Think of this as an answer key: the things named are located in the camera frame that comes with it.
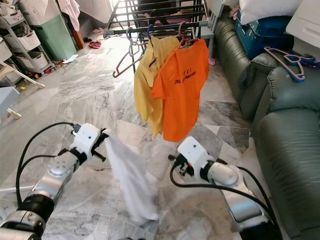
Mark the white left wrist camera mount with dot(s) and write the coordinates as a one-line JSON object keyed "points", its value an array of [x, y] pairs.
{"points": [[86, 139]]}

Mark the light blue folding table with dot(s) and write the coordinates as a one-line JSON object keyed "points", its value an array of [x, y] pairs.
{"points": [[7, 97]]}

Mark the brown wooden post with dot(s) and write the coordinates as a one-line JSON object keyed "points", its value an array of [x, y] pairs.
{"points": [[76, 40]]}

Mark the white metal table legs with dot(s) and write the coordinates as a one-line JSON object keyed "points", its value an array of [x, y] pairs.
{"points": [[12, 189]]}

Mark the black metal drying rack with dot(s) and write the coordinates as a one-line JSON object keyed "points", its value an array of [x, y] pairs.
{"points": [[120, 32]]}

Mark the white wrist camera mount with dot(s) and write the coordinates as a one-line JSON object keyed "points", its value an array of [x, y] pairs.
{"points": [[86, 139], [191, 150]]}

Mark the green plastic bin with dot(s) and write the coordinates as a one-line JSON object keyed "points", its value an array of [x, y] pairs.
{"points": [[57, 37]]}

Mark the blue plastic hanger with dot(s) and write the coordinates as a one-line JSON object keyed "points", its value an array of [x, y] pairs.
{"points": [[297, 59], [150, 30]]}

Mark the orange t-shirt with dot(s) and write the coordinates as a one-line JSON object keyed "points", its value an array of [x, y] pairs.
{"points": [[180, 100]]}

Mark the blue plastic crate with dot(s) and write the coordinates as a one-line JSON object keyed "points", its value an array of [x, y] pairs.
{"points": [[262, 37]]}

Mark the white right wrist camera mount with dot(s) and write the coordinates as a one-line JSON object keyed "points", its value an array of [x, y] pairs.
{"points": [[191, 150]]}

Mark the red slippers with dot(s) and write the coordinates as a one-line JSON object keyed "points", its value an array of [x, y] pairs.
{"points": [[95, 45]]}

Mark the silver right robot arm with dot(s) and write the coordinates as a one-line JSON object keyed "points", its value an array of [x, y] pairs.
{"points": [[225, 175]]}

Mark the green leather sofa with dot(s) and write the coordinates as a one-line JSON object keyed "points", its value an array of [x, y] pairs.
{"points": [[290, 150]]}

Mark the red plastic hanger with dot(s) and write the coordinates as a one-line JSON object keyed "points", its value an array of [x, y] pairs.
{"points": [[181, 37]]}

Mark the white cabinet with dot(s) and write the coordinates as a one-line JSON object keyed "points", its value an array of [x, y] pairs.
{"points": [[305, 25]]}

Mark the yellow printed t-shirt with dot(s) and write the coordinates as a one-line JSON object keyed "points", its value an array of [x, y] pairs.
{"points": [[147, 95]]}

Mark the white pillow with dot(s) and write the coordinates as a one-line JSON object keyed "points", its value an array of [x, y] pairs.
{"points": [[270, 10]]}

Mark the white paper sheet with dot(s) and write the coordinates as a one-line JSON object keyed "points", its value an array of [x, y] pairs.
{"points": [[71, 59]]}

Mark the pink hanging cloth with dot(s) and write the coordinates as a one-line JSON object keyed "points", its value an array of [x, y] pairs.
{"points": [[70, 12]]}

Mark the white drawer tower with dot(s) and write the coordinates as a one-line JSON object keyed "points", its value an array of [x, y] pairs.
{"points": [[25, 35]]}

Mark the white garment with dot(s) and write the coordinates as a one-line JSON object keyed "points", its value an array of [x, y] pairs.
{"points": [[132, 185]]}

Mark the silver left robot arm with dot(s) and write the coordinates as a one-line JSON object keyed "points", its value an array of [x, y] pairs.
{"points": [[60, 175]]}

